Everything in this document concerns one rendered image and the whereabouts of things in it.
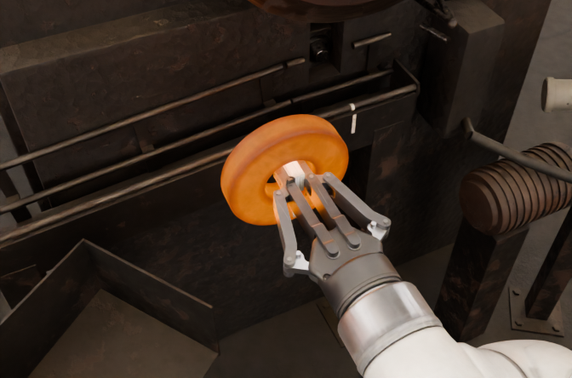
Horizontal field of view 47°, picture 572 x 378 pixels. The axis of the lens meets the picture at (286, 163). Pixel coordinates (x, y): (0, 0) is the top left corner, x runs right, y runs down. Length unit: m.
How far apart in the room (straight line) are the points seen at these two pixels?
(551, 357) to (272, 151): 0.35
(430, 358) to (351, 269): 0.12
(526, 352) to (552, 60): 1.85
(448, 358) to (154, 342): 0.44
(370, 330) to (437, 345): 0.06
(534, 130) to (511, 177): 0.94
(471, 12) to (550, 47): 1.43
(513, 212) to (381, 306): 0.65
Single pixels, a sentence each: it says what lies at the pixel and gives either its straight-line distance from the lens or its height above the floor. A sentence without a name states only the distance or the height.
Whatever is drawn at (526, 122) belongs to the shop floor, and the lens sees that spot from 2.20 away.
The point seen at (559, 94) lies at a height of 0.68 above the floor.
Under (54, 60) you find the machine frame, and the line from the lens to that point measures 0.92.
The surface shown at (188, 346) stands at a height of 0.61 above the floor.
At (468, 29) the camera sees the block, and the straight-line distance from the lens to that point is 1.09.
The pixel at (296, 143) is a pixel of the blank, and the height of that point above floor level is 0.89.
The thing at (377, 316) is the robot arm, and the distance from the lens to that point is 0.62.
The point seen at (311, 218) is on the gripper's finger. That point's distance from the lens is 0.71.
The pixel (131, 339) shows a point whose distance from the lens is 0.93.
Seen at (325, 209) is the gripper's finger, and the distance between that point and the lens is 0.72.
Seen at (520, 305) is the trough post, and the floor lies 0.01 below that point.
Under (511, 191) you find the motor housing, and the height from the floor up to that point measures 0.52.
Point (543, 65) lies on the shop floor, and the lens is 2.45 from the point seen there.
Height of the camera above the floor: 1.40
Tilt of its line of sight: 46 degrees down
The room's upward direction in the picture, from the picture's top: straight up
